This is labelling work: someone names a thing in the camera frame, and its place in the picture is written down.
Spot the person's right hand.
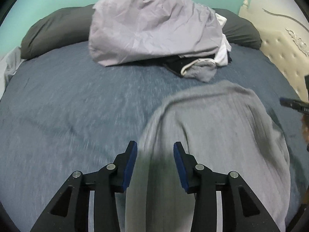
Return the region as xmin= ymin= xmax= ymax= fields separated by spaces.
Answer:
xmin=301 ymin=115 xmax=309 ymax=145

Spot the cream tufted headboard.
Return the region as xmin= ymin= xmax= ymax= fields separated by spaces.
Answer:
xmin=238 ymin=0 xmax=308 ymax=102

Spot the grey hoodie with drawstring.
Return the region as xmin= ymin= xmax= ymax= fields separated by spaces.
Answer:
xmin=180 ymin=59 xmax=217 ymax=83

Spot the dark blue bed sheet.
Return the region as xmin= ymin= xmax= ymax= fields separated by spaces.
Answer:
xmin=1 ymin=42 xmax=308 ymax=231

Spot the light grey blanket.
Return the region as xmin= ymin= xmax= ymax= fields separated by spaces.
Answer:
xmin=0 ymin=46 xmax=24 ymax=98

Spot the grey sweatshirt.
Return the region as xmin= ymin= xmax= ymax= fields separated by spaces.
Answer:
xmin=125 ymin=81 xmax=291 ymax=231

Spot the long dark grey pillow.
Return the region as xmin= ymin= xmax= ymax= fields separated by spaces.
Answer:
xmin=20 ymin=4 xmax=262 ymax=60

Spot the light lilac-grey garment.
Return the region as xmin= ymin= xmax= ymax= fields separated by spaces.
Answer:
xmin=88 ymin=0 xmax=224 ymax=67

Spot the white garment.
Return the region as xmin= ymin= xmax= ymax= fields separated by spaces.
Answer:
xmin=214 ymin=13 xmax=232 ymax=67

